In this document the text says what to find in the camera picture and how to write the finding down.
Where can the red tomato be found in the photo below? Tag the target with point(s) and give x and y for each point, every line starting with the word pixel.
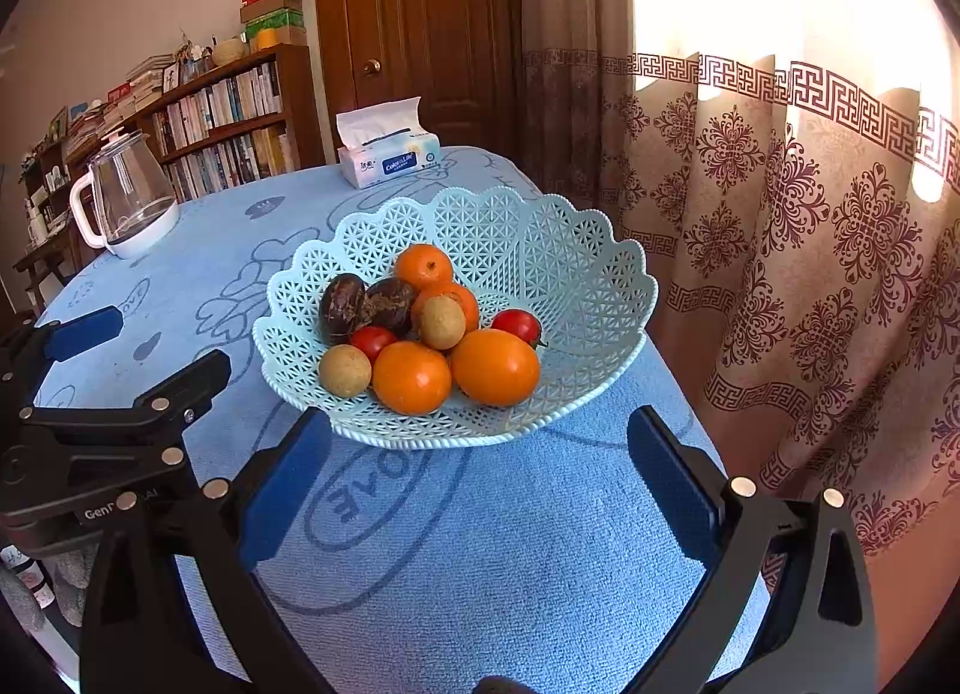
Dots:
pixel 517 325
pixel 373 341

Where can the beige twine ball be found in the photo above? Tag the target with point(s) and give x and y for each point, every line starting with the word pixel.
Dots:
pixel 229 51

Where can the white tissue box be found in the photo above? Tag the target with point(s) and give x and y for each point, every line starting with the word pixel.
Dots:
pixel 382 165

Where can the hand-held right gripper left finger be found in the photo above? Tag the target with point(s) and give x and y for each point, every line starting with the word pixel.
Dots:
pixel 289 488

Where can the light blue lattice fruit basket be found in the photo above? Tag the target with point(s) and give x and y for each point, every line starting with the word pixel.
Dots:
pixel 570 274

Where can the wooden side table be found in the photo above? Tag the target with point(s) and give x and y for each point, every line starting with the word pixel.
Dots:
pixel 45 255

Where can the dark brown water chestnut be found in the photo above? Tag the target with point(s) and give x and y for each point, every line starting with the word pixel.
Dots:
pixel 390 304
pixel 341 308

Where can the small picture frame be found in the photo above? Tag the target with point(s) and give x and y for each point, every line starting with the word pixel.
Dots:
pixel 171 75

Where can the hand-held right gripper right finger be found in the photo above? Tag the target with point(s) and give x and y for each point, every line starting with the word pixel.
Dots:
pixel 671 488

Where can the round orange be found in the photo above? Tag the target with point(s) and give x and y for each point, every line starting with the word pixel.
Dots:
pixel 461 298
pixel 411 377
pixel 424 265

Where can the beige patterned curtain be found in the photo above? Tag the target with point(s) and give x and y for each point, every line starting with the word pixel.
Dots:
pixel 750 214

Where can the wooden bookshelf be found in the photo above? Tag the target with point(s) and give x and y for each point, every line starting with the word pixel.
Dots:
pixel 300 109

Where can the brown cardboard box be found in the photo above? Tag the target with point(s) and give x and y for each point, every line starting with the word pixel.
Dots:
pixel 270 8

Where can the stack of books atop shelf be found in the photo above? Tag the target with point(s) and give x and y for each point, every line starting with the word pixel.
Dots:
pixel 142 83

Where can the brown wooden door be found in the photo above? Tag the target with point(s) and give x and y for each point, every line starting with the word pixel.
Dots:
pixel 427 4

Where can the yellow container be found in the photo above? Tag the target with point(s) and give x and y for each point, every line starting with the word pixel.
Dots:
pixel 270 38

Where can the brass door knob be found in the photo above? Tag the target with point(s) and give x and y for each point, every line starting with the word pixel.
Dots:
pixel 370 68

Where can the row of shelved books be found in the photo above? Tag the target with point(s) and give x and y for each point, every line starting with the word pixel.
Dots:
pixel 225 102

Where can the green box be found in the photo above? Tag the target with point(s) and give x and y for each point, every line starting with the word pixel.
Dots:
pixel 274 21

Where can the tan longan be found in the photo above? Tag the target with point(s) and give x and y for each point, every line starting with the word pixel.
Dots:
pixel 442 321
pixel 345 370

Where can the large oblong orange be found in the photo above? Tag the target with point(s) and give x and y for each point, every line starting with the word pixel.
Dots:
pixel 495 366

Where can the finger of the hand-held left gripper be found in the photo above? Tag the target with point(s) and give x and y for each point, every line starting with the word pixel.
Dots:
pixel 195 383
pixel 82 334

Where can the blue printed tablecloth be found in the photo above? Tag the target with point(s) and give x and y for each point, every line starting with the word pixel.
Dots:
pixel 487 551

